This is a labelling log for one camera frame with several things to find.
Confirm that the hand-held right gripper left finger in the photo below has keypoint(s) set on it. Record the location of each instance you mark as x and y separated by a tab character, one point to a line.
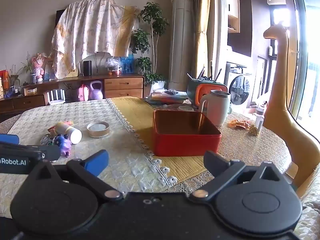
96	163

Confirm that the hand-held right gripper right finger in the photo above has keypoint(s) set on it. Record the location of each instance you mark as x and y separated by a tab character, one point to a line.
215	163

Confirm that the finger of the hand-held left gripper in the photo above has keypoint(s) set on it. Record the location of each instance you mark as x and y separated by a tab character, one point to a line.
8	139
37	152

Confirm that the white sunglasses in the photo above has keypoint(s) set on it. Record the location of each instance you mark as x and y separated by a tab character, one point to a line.
47	140

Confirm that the pink toy with cream ball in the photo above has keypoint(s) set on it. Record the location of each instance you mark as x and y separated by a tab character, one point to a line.
51	129

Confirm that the purple toy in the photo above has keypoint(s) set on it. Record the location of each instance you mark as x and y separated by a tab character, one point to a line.
63	145

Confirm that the red tin box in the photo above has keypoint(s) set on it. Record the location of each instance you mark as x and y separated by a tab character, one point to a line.
185	142

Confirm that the white and yellow bottle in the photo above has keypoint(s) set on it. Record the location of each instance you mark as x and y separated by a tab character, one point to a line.
71	133

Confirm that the gold lace tablecloth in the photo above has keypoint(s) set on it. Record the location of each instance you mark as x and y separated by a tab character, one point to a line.
237	145

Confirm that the orange snack packet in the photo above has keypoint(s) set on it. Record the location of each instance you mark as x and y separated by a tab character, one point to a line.
238	124

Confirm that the small cardboard box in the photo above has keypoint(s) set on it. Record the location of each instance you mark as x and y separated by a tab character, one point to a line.
30	90

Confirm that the pale green mug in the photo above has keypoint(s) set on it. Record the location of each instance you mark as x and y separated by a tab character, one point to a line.
216	110

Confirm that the white router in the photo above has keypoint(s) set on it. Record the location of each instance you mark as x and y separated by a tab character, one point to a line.
56	97

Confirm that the glass bottle of yellow pills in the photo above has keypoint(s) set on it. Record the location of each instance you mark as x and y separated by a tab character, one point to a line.
257	122

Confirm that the pale green mug lid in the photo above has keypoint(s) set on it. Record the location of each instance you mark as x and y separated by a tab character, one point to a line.
186	108

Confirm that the yellow table runner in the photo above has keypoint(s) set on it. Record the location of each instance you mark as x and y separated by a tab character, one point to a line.
130	110

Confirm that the small plant in vase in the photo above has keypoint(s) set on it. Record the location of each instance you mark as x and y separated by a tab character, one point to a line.
32	77

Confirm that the pink toy bag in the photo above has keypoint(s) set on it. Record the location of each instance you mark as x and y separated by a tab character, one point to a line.
83	93

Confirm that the purple kettlebell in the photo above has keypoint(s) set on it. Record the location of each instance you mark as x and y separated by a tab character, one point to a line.
96	92

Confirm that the green and orange storage box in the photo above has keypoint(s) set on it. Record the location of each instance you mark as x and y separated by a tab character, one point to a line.
207	91

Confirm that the pink doll figure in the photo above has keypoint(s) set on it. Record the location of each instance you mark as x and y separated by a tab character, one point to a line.
39	67

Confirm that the white washing machine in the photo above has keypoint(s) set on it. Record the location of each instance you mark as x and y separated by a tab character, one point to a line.
240	90

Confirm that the stack of colourful books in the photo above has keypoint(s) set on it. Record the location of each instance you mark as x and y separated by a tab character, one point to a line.
165	98

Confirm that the dark plastic bag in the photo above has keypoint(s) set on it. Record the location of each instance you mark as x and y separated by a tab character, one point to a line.
172	92

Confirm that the wooden television cabinet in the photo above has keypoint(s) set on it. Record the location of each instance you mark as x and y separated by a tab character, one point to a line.
122	85

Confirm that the wooden paintbrush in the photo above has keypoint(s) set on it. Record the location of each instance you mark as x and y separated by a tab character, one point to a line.
218	74

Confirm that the long paintbrush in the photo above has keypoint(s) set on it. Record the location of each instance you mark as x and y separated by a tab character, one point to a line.
211	73

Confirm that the white stick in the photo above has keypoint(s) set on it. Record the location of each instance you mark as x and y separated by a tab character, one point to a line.
189	76

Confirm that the grey pen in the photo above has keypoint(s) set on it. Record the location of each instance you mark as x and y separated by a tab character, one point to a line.
202	73

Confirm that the black speaker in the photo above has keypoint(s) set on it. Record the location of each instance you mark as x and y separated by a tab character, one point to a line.
87	68

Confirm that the clear plastic bag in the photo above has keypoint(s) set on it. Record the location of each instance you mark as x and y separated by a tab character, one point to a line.
113	66

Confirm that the blue pack of bottles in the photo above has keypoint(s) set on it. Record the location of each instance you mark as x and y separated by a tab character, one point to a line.
127	65

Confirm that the white shell-shaped decoration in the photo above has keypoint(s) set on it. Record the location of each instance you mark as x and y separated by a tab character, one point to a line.
100	60

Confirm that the white tower air conditioner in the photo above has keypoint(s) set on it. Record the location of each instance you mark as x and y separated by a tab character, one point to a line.
180	42

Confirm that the black television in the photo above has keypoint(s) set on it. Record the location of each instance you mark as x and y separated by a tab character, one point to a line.
59	17

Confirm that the floral cover cloth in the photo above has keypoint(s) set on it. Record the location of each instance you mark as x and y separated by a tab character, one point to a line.
92	30

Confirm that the yellow curtain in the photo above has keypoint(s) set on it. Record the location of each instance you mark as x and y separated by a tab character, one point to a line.
202	30

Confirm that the potted plant in white pot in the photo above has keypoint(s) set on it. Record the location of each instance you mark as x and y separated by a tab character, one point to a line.
152	25

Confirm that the dark wall cabinet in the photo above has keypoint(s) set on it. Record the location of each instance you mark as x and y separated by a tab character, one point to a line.
243	17

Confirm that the wooden wall cabinet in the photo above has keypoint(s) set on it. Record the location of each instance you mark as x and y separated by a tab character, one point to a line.
233	5

